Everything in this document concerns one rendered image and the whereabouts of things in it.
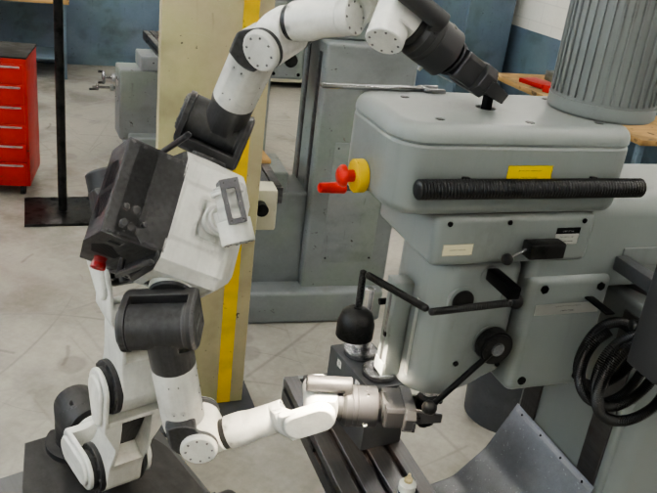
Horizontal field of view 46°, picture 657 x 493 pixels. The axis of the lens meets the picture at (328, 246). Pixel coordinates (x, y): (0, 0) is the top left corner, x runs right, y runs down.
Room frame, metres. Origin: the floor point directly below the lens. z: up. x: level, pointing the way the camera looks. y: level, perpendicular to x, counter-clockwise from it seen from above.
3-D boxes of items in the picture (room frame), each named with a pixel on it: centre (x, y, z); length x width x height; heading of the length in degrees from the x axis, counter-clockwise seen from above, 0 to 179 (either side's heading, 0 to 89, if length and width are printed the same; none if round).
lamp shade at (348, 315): (1.30, -0.07, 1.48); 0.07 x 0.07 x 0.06
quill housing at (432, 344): (1.40, -0.25, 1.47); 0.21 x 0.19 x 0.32; 22
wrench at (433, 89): (1.44, -0.06, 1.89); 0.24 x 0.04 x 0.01; 113
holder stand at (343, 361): (1.75, -0.14, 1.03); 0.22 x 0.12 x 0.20; 29
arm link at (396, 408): (1.39, -0.16, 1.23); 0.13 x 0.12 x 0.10; 7
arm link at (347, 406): (1.38, -0.04, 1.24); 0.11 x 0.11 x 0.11; 7
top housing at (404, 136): (1.41, -0.26, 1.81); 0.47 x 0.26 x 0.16; 112
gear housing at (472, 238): (1.42, -0.29, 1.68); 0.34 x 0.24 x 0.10; 112
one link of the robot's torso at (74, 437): (1.80, 0.56, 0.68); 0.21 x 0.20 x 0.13; 40
